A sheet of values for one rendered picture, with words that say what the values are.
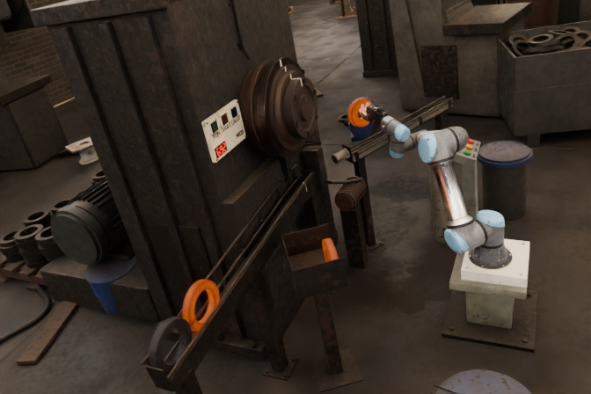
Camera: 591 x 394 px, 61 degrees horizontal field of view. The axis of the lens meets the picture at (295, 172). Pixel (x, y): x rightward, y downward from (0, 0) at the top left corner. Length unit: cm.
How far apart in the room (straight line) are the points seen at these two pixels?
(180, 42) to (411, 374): 172
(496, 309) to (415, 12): 306
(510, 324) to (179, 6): 201
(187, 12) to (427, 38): 320
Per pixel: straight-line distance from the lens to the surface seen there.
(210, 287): 193
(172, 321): 180
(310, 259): 215
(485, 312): 260
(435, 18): 483
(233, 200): 216
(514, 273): 243
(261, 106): 219
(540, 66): 413
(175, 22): 197
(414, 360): 252
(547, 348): 262
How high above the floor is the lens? 185
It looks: 25 degrees down
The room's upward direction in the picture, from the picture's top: 11 degrees counter-clockwise
